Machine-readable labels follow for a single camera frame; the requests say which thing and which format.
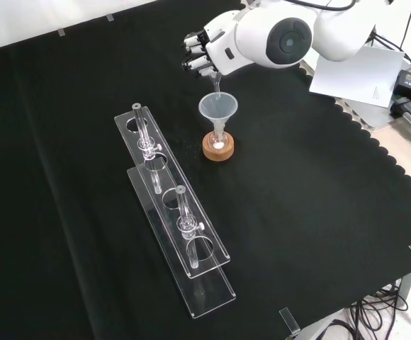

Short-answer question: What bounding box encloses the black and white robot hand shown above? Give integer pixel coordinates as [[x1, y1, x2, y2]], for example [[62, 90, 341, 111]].
[[180, 10, 253, 79]]

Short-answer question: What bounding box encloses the clear plastic funnel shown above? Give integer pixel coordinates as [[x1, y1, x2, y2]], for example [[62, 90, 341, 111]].
[[198, 91, 240, 138]]

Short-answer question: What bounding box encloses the small round-bottom glass flask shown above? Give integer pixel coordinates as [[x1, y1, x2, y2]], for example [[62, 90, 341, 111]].
[[207, 127, 230, 152]]

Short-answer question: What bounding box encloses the clear acrylic funnel stand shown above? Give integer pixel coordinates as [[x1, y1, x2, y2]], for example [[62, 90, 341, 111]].
[[113, 102, 237, 320]]

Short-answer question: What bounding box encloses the white paper sheet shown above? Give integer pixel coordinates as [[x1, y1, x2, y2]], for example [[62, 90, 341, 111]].
[[308, 44, 405, 108]]

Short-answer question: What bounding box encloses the black bench cloth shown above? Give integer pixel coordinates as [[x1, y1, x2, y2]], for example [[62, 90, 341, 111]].
[[0, 0, 411, 340]]

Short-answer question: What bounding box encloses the grey table leg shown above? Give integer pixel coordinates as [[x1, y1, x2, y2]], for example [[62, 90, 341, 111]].
[[398, 267, 411, 313]]

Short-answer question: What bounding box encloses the cork ring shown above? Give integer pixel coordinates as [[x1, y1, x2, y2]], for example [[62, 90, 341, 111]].
[[201, 130, 235, 164]]

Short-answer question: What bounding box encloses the black floor cable bundle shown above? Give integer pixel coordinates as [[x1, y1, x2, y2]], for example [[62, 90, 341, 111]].
[[327, 276, 411, 340]]

